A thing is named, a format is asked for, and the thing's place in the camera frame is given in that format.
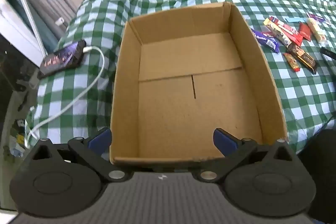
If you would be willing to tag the purple chocolate bar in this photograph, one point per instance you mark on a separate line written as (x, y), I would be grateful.
(262, 36)

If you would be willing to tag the clear-wrapped peanut bar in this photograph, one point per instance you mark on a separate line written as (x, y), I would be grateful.
(316, 29)

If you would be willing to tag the silver wand with black grip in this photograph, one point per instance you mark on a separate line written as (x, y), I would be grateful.
(32, 24)

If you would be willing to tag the small red-brown snack bar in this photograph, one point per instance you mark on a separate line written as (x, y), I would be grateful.
(292, 62)

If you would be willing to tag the white curtain clip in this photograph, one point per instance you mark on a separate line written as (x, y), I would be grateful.
(59, 21)

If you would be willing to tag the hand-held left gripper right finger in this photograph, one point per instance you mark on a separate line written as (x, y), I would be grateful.
(223, 140)

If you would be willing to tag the yellow cream wafer bar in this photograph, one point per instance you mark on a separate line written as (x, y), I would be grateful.
(273, 28)

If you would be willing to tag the red sachet packet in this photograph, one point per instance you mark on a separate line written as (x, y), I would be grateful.
(305, 32)

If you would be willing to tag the cardboard box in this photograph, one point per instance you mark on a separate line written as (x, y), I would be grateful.
(170, 108)

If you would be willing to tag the white window frame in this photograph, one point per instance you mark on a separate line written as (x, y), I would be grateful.
(15, 29)

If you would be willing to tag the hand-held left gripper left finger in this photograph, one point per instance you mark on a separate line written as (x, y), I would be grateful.
(99, 140)

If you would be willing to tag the red and white chocolate bar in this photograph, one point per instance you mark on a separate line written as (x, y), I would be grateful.
(288, 29)

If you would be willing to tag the black smartphone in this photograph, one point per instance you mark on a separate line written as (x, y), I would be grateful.
(60, 58)

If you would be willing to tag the light blue strip packet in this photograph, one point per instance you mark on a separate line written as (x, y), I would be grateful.
(295, 19)

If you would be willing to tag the thin purple stick packet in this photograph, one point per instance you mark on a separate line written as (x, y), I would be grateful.
(319, 18)

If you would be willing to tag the dark brown chocolate bar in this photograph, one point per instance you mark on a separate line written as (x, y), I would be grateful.
(304, 58)

